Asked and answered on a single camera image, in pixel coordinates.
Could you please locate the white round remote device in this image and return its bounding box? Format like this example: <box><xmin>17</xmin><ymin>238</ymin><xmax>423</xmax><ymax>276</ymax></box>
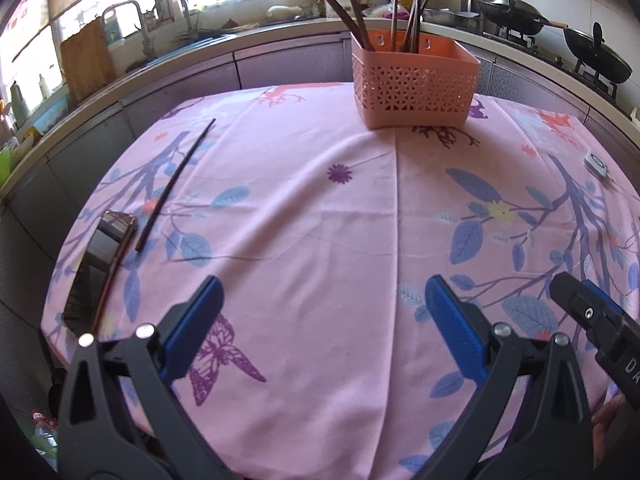
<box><xmin>584</xmin><ymin>151</ymin><xmax>610</xmax><ymax>181</ymax></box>

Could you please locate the dark chopstick on table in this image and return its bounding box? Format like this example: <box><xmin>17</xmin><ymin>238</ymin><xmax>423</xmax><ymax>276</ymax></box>
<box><xmin>134</xmin><ymin>118</ymin><xmax>216</xmax><ymax>252</ymax></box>

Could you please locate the black smartphone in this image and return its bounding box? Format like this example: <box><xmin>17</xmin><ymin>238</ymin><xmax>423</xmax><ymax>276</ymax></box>
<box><xmin>62</xmin><ymin>210</ymin><xmax>137</xmax><ymax>338</ymax></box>

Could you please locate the pink floral tablecloth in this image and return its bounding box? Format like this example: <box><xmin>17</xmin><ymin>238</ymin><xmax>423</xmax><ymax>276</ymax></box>
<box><xmin>41</xmin><ymin>82</ymin><xmax>639</xmax><ymax>479</ymax></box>

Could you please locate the black lidded pot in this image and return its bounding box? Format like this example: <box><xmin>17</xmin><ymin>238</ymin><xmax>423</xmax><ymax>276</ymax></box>
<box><xmin>563</xmin><ymin>22</ymin><xmax>632</xmax><ymax>84</ymax></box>

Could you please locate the gas stove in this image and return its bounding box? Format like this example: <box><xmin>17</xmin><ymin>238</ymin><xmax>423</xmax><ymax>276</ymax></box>
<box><xmin>454</xmin><ymin>13</ymin><xmax>639</xmax><ymax>118</ymax></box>

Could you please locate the orange perforated utensil basket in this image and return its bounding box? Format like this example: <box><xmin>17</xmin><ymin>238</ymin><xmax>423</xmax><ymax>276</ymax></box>
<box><xmin>352</xmin><ymin>29</ymin><xmax>480</xmax><ymax>129</ymax></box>

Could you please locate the brown chopstick in basket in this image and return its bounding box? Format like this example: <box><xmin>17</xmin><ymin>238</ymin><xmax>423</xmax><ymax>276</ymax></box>
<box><xmin>390</xmin><ymin>0</ymin><xmax>399</xmax><ymax>52</ymax></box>
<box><xmin>400</xmin><ymin>0</ymin><xmax>430</xmax><ymax>53</ymax></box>
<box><xmin>409</xmin><ymin>0</ymin><xmax>422</xmax><ymax>53</ymax></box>

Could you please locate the wooden cutting board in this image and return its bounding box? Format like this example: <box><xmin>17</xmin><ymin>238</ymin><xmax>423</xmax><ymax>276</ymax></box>
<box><xmin>60</xmin><ymin>18</ymin><xmax>116</xmax><ymax>106</ymax></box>

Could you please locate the dark chopstick in basket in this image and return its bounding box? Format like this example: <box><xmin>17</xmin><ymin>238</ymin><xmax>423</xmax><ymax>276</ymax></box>
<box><xmin>349</xmin><ymin>0</ymin><xmax>374</xmax><ymax>51</ymax></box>
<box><xmin>324</xmin><ymin>0</ymin><xmax>371</xmax><ymax>51</ymax></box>

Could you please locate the chrome faucet right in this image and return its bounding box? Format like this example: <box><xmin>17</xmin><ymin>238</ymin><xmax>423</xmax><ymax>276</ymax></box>
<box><xmin>156</xmin><ymin>0</ymin><xmax>198</xmax><ymax>41</ymax></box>

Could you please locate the chrome faucet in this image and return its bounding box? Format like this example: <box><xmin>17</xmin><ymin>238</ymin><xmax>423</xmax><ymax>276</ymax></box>
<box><xmin>156</xmin><ymin>0</ymin><xmax>198</xmax><ymax>41</ymax></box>
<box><xmin>101</xmin><ymin>0</ymin><xmax>157</xmax><ymax>61</ymax></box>

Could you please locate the blue sink mat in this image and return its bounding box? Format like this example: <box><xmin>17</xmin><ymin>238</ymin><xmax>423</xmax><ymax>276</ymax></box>
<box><xmin>180</xmin><ymin>29</ymin><xmax>235</xmax><ymax>46</ymax></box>

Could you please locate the chrome faucet left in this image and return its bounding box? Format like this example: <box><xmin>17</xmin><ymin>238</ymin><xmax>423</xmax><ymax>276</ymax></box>
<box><xmin>101</xmin><ymin>0</ymin><xmax>157</xmax><ymax>61</ymax></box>

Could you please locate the white gourd on counter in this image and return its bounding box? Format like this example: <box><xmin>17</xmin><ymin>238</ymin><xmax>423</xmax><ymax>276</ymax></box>
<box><xmin>267</xmin><ymin>4</ymin><xmax>304</xmax><ymax>22</ymax></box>

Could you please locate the white cable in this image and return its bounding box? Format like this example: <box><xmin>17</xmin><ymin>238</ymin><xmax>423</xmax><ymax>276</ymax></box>
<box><xmin>606</xmin><ymin>173</ymin><xmax>640</xmax><ymax>206</ymax></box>

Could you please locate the black wok with handle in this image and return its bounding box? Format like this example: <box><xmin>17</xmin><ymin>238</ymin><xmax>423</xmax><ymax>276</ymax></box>
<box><xmin>478</xmin><ymin>0</ymin><xmax>568</xmax><ymax>36</ymax></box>

